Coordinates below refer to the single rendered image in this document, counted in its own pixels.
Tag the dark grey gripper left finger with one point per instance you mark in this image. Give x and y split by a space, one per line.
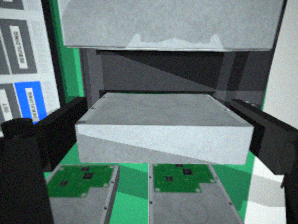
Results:
27 151

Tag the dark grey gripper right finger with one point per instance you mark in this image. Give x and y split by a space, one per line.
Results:
275 144

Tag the black status display screen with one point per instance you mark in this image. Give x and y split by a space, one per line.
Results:
30 77

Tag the green bench mat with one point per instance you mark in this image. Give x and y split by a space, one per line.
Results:
131 200

